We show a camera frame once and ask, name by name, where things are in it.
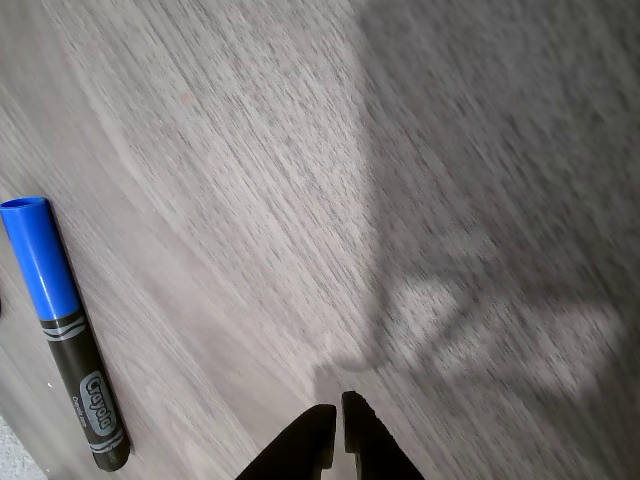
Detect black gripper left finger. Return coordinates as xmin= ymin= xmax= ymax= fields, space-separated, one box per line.
xmin=234 ymin=403 xmax=338 ymax=480

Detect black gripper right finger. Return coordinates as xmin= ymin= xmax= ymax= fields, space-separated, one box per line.
xmin=341 ymin=390 xmax=426 ymax=480

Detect blue and black Crayola marker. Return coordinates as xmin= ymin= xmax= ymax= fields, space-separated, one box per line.
xmin=0 ymin=196 xmax=132 ymax=472

